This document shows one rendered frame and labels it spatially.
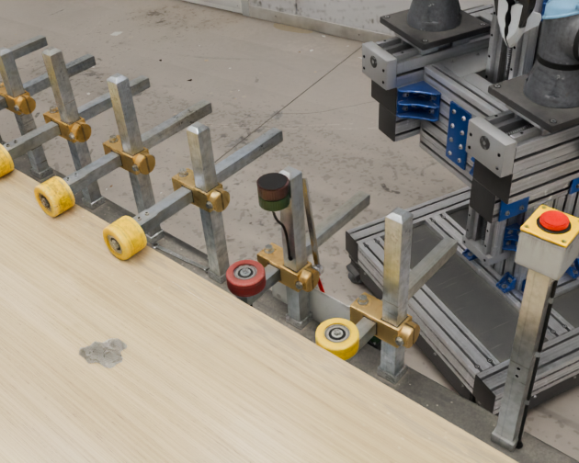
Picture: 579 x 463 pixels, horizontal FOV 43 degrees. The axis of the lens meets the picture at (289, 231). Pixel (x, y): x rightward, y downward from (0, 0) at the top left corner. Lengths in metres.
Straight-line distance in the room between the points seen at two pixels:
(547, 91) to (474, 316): 0.88
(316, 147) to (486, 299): 1.40
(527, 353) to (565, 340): 1.09
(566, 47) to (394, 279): 0.67
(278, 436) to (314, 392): 0.10
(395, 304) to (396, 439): 0.28
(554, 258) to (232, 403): 0.57
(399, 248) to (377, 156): 2.18
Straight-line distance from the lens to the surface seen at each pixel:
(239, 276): 1.48
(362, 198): 1.73
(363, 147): 3.51
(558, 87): 1.77
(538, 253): 1.11
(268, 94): 4.01
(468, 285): 2.48
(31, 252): 1.67
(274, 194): 1.34
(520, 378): 1.32
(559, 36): 1.72
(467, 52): 2.21
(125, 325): 1.43
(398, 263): 1.31
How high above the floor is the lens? 1.89
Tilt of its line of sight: 39 degrees down
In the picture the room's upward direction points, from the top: 4 degrees counter-clockwise
